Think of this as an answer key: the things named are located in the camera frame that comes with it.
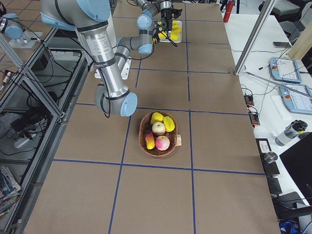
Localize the steel cup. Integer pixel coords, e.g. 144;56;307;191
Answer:
263;151;278;164

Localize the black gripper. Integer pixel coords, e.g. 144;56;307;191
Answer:
160;8;172;36

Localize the grey water bottle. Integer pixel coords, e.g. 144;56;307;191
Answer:
275;120;308;146

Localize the paper label tag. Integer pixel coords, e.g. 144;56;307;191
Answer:
176;134;182;146

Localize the black monitor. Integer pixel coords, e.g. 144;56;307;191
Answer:
280;136;312;205

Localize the white bear tray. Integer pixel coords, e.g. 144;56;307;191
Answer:
158;20;182;43

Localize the blue teach pendant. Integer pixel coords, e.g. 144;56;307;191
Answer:
279;83;312;115
269;57;302;83

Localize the large yellow banana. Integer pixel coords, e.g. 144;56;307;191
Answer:
170;34;181;43

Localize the pale yellow pink apple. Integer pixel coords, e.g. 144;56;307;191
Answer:
152;122;166;136

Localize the dark red apple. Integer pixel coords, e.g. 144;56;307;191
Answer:
144;130;156;150

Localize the green yellow banana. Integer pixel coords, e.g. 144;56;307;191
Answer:
156;20;168;40

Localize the aluminium frame post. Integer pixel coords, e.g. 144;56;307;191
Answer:
234;0;276;75

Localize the yellow mango fruit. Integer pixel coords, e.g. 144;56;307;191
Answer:
163;116;176;132

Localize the red pink apple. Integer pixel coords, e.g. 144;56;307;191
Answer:
156;136;170;151

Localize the yellow lemon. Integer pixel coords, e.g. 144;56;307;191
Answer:
150;112;164;125

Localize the red fire extinguisher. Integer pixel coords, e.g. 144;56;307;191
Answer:
223;0;235;23

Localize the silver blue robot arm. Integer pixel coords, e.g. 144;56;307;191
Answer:
41;0;154;117
133;0;174;37

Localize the greenish yellow banana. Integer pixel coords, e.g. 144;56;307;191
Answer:
173;20;181;26

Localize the brown wicker basket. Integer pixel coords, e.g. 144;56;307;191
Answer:
138;111;177;157

